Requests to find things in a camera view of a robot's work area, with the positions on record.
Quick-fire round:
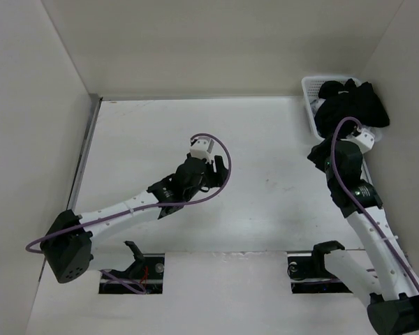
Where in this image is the black tank top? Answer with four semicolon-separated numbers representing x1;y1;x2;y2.
302;77;390;171

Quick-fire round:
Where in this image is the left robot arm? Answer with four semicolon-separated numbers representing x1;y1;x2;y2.
40;156;230;283

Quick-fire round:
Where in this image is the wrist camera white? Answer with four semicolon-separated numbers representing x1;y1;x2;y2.
348;128;375;154
189;136;214;163

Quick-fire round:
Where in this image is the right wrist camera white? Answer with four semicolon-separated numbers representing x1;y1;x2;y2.
348;128;375;154

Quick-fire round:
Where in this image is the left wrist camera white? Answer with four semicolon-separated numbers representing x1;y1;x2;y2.
189;136;214;163

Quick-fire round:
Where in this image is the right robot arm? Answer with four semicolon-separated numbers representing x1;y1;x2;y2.
308;138;419;334

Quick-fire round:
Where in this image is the white plastic basket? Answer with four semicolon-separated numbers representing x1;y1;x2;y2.
301;75;383;142

